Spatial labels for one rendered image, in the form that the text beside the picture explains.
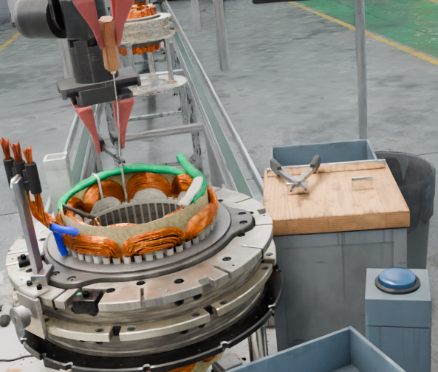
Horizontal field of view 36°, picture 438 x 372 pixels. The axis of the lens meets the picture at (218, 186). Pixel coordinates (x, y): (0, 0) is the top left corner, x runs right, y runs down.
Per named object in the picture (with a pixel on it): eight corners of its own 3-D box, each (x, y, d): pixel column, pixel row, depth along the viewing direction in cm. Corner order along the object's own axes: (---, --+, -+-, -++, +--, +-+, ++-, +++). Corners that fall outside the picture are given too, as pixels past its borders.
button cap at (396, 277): (379, 290, 75) (378, 282, 74) (379, 272, 78) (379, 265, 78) (416, 291, 74) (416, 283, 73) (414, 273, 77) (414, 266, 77)
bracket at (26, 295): (39, 321, 74) (29, 280, 72) (58, 331, 72) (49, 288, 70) (24, 329, 73) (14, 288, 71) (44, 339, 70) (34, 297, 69)
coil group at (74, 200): (74, 222, 85) (69, 191, 83) (89, 220, 85) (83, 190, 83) (66, 243, 79) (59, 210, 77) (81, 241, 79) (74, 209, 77)
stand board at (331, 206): (264, 182, 108) (264, 168, 107) (385, 173, 106) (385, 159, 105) (264, 237, 89) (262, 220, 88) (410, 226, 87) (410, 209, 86)
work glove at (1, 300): (2, 272, 146) (0, 262, 146) (57, 264, 147) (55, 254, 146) (-22, 333, 124) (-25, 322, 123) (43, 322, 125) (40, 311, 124)
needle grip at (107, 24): (103, 65, 75) (97, 16, 71) (119, 63, 75) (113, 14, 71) (105, 72, 74) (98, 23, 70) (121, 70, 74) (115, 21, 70)
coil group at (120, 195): (89, 208, 89) (84, 178, 87) (127, 204, 89) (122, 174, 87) (85, 221, 85) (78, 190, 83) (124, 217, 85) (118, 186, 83)
